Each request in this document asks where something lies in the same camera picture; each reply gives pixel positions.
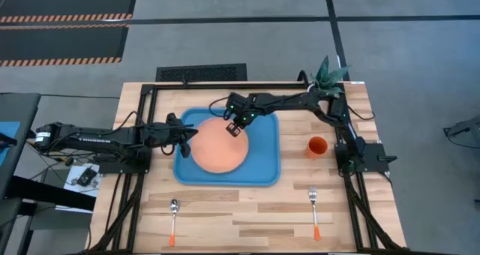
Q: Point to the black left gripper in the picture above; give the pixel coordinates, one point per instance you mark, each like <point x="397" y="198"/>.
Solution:
<point x="161" y="133"/>

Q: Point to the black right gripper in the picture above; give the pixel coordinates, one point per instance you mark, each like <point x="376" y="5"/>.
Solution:
<point x="247" y="116"/>

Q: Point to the orange plate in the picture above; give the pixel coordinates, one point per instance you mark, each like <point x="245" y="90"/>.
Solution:
<point x="219" y="146"/>

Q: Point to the orange cup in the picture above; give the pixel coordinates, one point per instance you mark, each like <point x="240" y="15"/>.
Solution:
<point x="317" y="147"/>

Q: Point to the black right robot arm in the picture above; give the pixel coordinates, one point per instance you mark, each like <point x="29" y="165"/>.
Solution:
<point x="285" y="99"/>

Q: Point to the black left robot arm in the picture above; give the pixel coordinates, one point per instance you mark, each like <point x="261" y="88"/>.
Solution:
<point x="93" y="137"/>

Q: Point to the blue plastic tray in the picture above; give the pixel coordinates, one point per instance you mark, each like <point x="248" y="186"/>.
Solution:
<point x="262" y="153"/>

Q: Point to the black floor vent grille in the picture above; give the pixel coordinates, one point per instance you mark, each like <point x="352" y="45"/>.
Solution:
<point x="201" y="73"/>

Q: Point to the black handheld device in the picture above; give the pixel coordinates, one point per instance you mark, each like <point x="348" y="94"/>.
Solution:
<point x="87" y="176"/>

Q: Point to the green snake plant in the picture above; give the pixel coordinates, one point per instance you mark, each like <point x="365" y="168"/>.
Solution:
<point x="328" y="78"/>

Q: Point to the white paper sheet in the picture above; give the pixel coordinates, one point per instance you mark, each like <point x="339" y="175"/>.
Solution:
<point x="71" y="180"/>

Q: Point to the white table label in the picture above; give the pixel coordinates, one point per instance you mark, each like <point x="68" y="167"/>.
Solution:
<point x="357" y="82"/>

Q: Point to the black hazard-striped floor mat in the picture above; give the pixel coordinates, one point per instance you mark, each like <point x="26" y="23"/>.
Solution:
<point x="60" y="43"/>
<point x="67" y="2"/>

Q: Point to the dark grey side table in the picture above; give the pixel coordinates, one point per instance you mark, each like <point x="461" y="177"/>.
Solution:
<point x="18" y="108"/>

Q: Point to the blue panel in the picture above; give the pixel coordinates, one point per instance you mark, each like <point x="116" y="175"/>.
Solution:
<point x="7" y="138"/>

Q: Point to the grey chair base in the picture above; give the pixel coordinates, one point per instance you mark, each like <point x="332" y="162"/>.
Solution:
<point x="465" y="131"/>

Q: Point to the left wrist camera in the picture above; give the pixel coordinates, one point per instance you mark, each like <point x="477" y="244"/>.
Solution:
<point x="171" y="117"/>

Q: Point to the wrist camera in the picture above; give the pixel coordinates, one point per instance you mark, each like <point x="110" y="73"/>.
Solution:
<point x="234" y="103"/>
<point x="171" y="117"/>

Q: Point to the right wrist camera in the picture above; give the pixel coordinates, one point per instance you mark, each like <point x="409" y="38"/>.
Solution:
<point x="234" y="103"/>

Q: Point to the black aluminium table frame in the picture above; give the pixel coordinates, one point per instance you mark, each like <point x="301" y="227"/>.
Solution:
<point x="225" y="86"/>

